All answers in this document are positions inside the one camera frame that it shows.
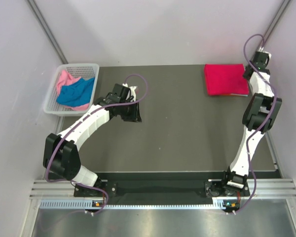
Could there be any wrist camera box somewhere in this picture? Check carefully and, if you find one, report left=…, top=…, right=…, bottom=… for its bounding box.
left=122, top=83, right=138, bottom=102
left=259, top=47, right=272, bottom=64

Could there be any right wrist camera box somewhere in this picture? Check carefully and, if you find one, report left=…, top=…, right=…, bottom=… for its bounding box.
left=259, top=47, right=272, bottom=64

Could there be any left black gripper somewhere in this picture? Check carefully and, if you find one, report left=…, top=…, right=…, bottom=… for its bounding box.
left=119, top=99, right=142, bottom=122

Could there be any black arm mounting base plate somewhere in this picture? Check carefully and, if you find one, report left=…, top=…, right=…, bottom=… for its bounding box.
left=74, top=180, right=249, bottom=202

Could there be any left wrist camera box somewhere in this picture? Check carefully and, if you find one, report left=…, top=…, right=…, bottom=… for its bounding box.
left=122, top=83, right=138, bottom=102

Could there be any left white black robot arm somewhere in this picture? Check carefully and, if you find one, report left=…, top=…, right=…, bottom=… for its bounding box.
left=43, top=83, right=142, bottom=196

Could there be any pink t shirt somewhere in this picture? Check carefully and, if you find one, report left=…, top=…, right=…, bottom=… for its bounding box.
left=56, top=70, right=89, bottom=111

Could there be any folded light blue t shirt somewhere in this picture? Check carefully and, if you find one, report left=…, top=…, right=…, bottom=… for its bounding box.
left=227, top=93, right=248, bottom=97

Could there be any aluminium frame post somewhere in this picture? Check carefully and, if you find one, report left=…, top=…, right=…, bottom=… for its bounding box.
left=25, top=0, right=68, bottom=64
left=245, top=0, right=293, bottom=71

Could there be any white perforated plastic basket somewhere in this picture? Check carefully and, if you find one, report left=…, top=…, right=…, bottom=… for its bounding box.
left=43, top=63, right=100, bottom=117

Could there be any right aluminium frame post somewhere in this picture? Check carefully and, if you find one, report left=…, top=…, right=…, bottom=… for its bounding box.
left=245, top=0, right=293, bottom=71

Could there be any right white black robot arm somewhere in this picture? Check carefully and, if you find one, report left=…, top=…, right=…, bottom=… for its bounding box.
left=220, top=50, right=282, bottom=196

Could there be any left aluminium frame post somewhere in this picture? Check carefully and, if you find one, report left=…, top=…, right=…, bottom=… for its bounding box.
left=25, top=0, right=68, bottom=64

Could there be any red t shirt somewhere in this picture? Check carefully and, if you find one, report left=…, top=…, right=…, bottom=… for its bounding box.
left=204, top=64, right=249, bottom=96

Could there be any white slotted cable duct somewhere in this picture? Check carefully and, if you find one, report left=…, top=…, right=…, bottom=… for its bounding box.
left=39, top=199, right=236, bottom=210

